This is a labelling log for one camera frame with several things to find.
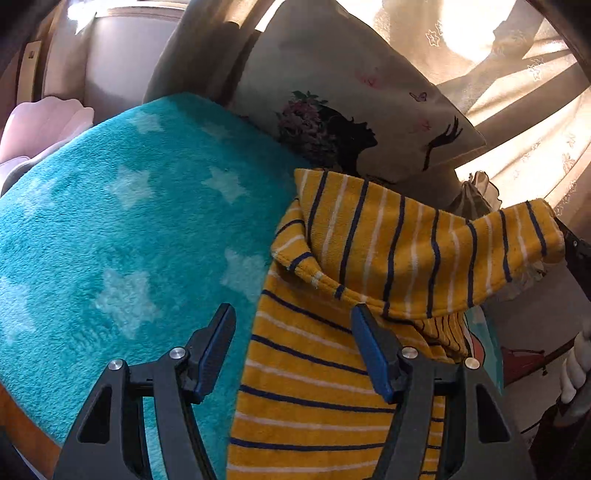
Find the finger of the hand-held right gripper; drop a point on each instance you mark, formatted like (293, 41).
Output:
(570, 247)

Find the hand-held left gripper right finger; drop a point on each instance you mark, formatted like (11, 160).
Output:
(373, 355)

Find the pink shell-shaped chair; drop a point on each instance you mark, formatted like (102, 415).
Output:
(41, 124)

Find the yellow striped small shirt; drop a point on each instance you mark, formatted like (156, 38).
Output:
(332, 369)

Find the cream printed pillow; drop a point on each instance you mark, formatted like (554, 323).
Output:
(351, 92)

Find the white cabinet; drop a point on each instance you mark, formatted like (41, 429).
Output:
(115, 50)

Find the teal star blanket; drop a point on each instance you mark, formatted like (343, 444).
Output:
(124, 221)

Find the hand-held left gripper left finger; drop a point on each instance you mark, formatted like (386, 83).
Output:
(213, 355)

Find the grey ruffled cushion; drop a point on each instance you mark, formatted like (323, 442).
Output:
(480, 194)

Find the wooden bed frame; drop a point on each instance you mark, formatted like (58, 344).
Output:
(23, 429)

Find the beige star curtain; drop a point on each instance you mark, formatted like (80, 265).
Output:
(517, 83)

